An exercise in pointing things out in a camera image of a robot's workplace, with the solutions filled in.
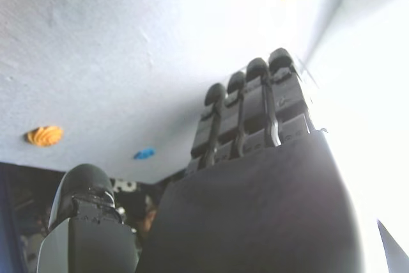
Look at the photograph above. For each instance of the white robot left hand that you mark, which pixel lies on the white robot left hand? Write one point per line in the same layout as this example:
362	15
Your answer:
255	215

